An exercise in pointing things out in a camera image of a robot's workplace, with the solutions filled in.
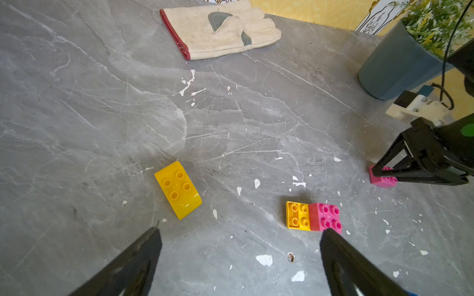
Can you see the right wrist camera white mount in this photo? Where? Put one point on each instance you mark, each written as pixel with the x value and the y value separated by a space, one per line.
pixel 412 105

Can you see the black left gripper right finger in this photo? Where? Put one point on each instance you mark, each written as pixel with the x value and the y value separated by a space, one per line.
pixel 348 271

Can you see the green plant in blue pot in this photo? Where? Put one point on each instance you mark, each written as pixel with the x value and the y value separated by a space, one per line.
pixel 416 49

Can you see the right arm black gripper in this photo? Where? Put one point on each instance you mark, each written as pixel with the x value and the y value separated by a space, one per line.
pixel 448 151

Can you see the pink lego brick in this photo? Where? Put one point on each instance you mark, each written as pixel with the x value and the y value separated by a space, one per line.
pixel 384 182
pixel 324 216

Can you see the yellow curved lego brick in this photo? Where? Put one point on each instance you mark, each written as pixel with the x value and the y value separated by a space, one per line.
pixel 178 189

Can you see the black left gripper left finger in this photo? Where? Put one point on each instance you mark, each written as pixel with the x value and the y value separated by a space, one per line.
pixel 129 274

